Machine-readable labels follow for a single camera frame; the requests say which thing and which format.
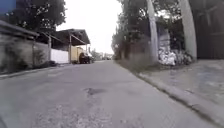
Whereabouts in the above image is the grey concrete wall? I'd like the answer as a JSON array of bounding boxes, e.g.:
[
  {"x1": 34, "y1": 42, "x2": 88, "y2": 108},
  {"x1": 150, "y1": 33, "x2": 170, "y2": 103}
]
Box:
[{"x1": 0, "y1": 20, "x2": 52, "y2": 75}]

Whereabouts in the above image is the concrete kerb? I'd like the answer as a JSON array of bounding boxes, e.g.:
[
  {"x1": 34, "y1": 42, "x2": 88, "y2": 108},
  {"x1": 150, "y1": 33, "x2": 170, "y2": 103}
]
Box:
[{"x1": 135, "y1": 71, "x2": 224, "y2": 128}]

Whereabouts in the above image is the white wall panel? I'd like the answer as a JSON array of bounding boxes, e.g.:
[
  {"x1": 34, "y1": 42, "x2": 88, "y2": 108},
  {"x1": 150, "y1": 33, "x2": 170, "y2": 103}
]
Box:
[{"x1": 50, "y1": 48, "x2": 70, "y2": 65}]

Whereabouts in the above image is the concrete side pavement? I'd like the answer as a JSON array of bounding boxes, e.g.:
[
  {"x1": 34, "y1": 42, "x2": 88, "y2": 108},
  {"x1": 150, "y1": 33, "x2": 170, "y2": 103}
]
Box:
[{"x1": 145, "y1": 59, "x2": 224, "y2": 108}]

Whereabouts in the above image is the large dark tree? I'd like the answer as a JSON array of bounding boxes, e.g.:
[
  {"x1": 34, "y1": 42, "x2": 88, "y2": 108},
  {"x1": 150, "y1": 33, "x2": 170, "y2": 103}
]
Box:
[{"x1": 4, "y1": 0, "x2": 68, "y2": 34}]

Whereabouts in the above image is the shed with dark roof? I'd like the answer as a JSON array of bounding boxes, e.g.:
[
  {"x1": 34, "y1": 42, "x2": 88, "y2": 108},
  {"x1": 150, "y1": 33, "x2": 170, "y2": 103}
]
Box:
[{"x1": 36, "y1": 28, "x2": 92, "y2": 64}]

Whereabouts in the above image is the dark wooden fence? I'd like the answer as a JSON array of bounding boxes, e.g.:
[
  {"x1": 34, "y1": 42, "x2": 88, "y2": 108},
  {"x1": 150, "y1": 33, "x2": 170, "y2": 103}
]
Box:
[{"x1": 192, "y1": 0, "x2": 224, "y2": 61}]

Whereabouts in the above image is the pile of white rubbish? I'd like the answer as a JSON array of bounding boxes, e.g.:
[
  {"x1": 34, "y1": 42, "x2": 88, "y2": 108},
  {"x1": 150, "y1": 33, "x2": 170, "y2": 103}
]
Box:
[{"x1": 157, "y1": 46, "x2": 194, "y2": 67}]

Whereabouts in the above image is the row of trees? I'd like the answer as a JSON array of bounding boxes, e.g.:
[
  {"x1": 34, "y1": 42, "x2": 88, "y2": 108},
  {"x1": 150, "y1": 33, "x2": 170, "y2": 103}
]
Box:
[{"x1": 111, "y1": 0, "x2": 188, "y2": 62}]

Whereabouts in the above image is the grey concrete road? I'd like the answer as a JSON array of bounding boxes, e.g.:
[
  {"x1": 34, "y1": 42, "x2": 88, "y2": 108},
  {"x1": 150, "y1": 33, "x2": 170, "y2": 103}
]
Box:
[{"x1": 0, "y1": 59, "x2": 221, "y2": 128}]

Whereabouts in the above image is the yellow truck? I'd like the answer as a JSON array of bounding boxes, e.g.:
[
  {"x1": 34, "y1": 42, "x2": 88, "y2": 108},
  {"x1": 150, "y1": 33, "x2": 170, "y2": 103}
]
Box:
[{"x1": 70, "y1": 45, "x2": 95, "y2": 65}]

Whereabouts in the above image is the concrete utility pole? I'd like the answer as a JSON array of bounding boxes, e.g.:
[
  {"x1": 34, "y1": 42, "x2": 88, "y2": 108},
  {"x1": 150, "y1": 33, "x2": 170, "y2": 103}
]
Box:
[
  {"x1": 145, "y1": 0, "x2": 160, "y2": 64},
  {"x1": 177, "y1": 0, "x2": 198, "y2": 62}
]

